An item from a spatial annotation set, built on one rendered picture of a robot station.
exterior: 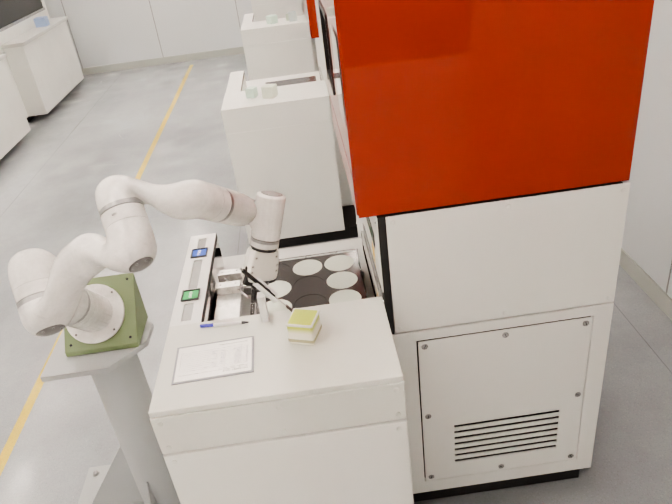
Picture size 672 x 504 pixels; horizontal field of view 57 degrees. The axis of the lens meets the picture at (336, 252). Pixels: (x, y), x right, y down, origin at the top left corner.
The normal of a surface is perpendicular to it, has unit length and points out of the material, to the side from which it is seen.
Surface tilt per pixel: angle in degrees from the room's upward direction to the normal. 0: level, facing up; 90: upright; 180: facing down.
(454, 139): 90
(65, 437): 0
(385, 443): 90
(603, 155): 90
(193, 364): 0
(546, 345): 90
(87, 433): 0
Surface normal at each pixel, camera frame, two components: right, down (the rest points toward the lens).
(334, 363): -0.11, -0.85
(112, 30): 0.09, 0.50
